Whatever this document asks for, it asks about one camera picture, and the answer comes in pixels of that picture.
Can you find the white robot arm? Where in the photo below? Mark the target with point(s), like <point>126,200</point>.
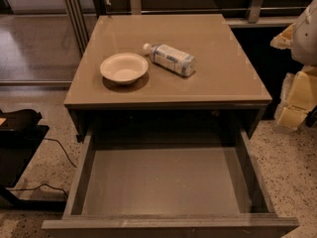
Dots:
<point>304,49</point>

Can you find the open top drawer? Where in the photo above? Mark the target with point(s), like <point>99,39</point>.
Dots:
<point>185,189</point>

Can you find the metal rail frame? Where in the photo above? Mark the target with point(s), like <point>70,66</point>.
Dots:
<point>239,13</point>

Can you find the black equipment stand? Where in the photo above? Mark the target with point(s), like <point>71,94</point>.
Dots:
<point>20,137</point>

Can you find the grey drawer cabinet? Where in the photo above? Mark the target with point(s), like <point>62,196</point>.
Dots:
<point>223,79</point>

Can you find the white bowl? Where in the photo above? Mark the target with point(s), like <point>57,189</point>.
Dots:
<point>124,68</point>

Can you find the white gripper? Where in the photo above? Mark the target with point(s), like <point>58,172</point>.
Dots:
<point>305,41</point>

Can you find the blue plastic bottle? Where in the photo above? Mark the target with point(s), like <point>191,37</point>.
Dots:
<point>170,58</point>

